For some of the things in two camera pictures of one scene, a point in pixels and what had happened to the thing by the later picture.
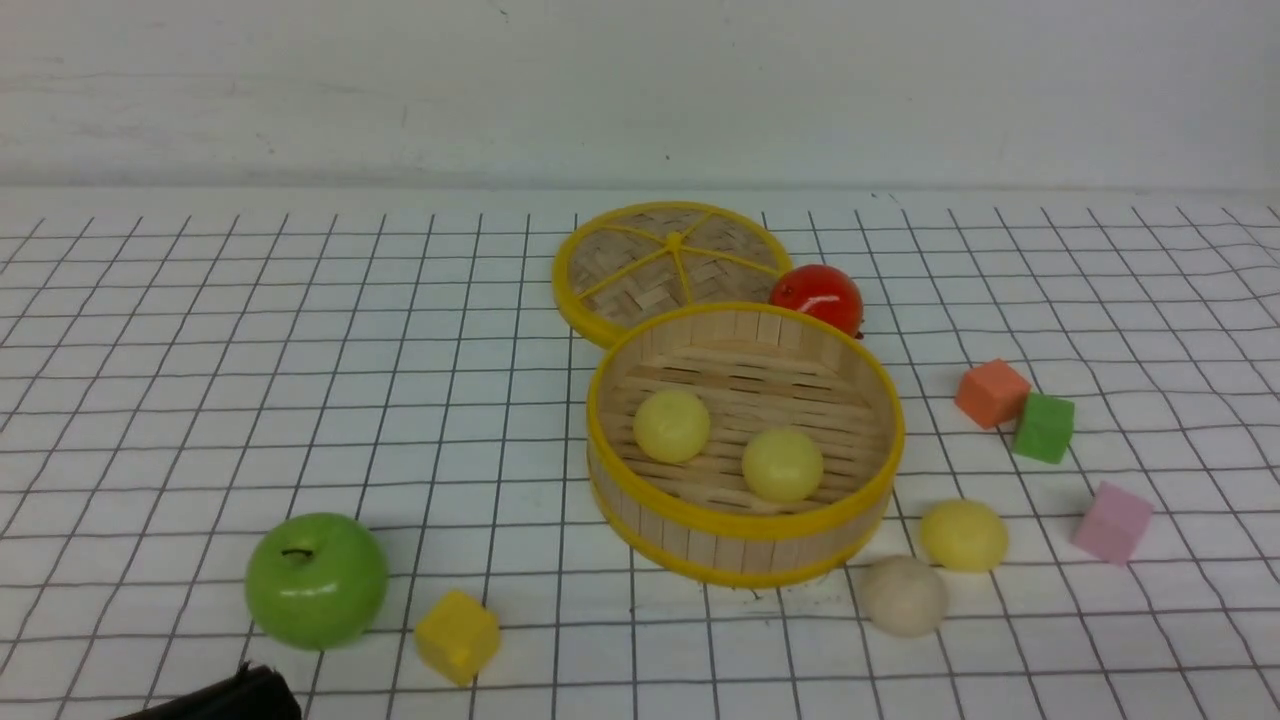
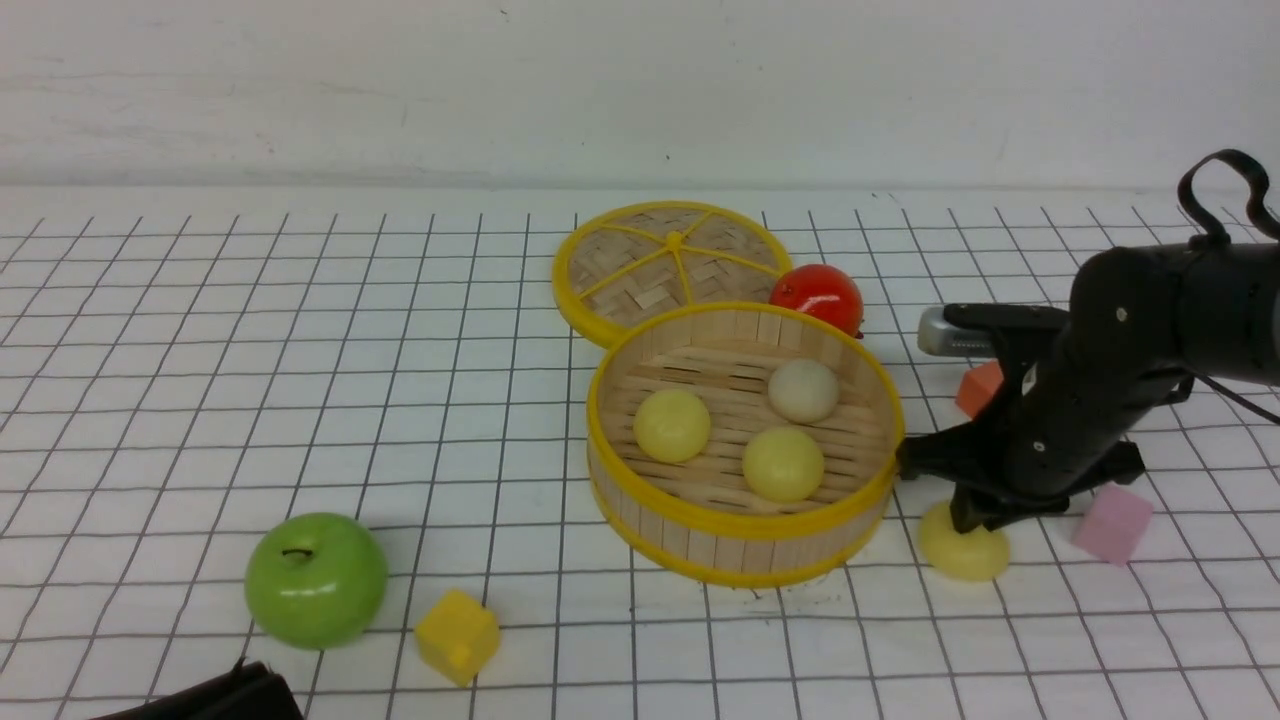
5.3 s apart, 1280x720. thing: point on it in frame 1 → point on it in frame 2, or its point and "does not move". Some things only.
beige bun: x=904 y=595 → x=803 y=391
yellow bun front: x=782 y=465 does not move
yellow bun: x=965 y=535 does not move
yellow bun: x=671 y=425 does not move
